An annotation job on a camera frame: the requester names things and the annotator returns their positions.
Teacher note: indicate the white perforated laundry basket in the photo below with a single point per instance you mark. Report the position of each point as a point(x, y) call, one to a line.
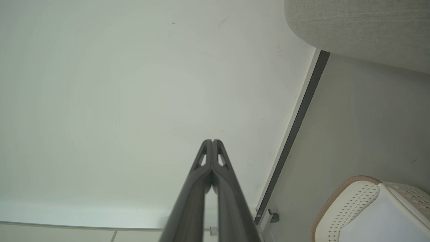
point(352, 208)

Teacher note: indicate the white and black baseboard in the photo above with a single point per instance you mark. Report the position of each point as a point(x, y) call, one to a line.
point(295, 127)

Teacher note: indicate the grey fabric sofa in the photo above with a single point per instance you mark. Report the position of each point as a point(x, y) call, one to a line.
point(362, 27)

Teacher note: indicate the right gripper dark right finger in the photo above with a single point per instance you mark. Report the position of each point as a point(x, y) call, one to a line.
point(231, 208)

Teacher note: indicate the black caster wheel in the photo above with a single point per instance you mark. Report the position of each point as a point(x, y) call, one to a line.
point(274, 217)

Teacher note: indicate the white partition panel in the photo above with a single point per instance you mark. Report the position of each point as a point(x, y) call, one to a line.
point(67, 233)

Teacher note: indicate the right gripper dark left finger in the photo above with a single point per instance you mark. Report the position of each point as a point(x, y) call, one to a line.
point(188, 208)

